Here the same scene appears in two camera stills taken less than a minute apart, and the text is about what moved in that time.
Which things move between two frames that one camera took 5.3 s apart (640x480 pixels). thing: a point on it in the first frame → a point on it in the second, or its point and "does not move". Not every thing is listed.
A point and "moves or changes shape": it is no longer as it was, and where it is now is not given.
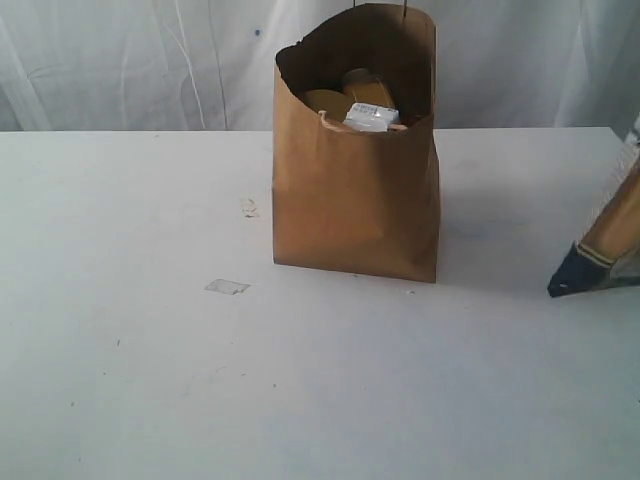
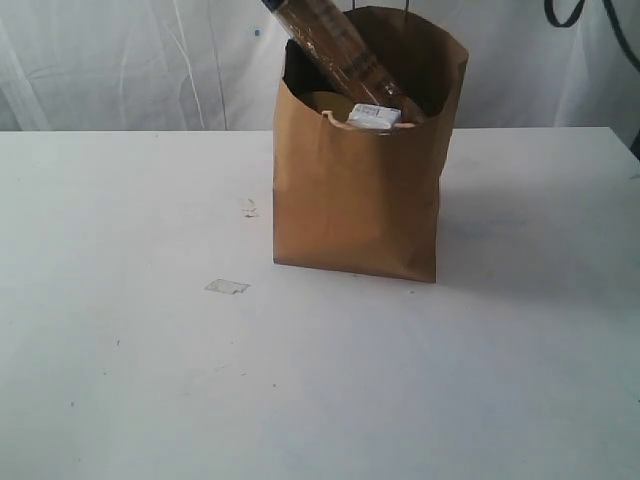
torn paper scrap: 249,208 does not move
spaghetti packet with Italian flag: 607,252 → 340,59
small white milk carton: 370,118 does not move
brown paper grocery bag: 365,202 moves or changes shape
